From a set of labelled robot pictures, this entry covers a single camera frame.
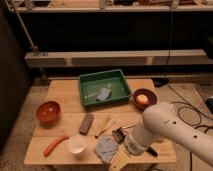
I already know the grey-blue towel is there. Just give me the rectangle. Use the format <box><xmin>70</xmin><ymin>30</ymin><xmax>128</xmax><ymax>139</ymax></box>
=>
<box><xmin>94</xmin><ymin>136</ymin><xmax>119</xmax><ymax>163</ymax></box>

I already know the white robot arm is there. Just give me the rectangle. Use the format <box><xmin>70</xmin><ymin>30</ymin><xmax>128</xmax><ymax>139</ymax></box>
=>
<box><xmin>124</xmin><ymin>102</ymin><xmax>213</xmax><ymax>167</ymax></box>

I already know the green plastic tray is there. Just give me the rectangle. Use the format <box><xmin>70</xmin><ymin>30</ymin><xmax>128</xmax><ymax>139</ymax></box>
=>
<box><xmin>78</xmin><ymin>69</ymin><xmax>132</xmax><ymax>108</ymax></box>

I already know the grey scoop in tray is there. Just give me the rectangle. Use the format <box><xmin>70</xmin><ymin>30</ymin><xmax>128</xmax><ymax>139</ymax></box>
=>
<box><xmin>96</xmin><ymin>85</ymin><xmax>111</xmax><ymax>101</ymax></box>

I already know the yellow-orange round fruit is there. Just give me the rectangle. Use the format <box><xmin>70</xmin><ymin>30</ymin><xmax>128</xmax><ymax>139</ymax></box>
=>
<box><xmin>136</xmin><ymin>95</ymin><xmax>148</xmax><ymax>105</ymax></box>

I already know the dark red bowl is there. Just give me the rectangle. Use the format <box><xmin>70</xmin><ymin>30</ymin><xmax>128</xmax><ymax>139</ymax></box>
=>
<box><xmin>133</xmin><ymin>88</ymin><xmax>157</xmax><ymax>110</ymax></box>

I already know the beige wooden stick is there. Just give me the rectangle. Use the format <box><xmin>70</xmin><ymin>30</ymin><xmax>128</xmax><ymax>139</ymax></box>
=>
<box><xmin>95</xmin><ymin>116</ymin><xmax>115</xmax><ymax>138</ymax></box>

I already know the orange-red plastic bowl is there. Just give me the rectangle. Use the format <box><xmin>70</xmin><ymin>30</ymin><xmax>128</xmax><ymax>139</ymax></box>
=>
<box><xmin>36</xmin><ymin>101</ymin><xmax>61</xmax><ymax>124</ymax></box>

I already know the white cup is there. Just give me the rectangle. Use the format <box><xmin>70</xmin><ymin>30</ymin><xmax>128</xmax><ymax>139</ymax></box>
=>
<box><xmin>67</xmin><ymin>136</ymin><xmax>86</xmax><ymax>156</ymax></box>

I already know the orange carrot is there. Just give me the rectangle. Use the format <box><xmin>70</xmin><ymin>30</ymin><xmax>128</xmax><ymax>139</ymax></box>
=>
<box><xmin>43</xmin><ymin>135</ymin><xmax>68</xmax><ymax>157</ymax></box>

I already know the grey diagonal metal pole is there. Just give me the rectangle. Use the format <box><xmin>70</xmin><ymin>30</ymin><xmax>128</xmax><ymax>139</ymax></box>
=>
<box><xmin>10</xmin><ymin>0</ymin><xmax>48</xmax><ymax>56</ymax></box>

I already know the light metal rail beam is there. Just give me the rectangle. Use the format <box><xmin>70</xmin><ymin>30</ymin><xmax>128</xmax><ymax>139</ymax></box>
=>
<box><xmin>25</xmin><ymin>49</ymin><xmax>213</xmax><ymax>68</ymax></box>

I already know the black floor cable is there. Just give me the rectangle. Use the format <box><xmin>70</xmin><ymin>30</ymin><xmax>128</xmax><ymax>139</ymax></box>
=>
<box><xmin>161</xmin><ymin>82</ymin><xmax>213</xmax><ymax>171</ymax></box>

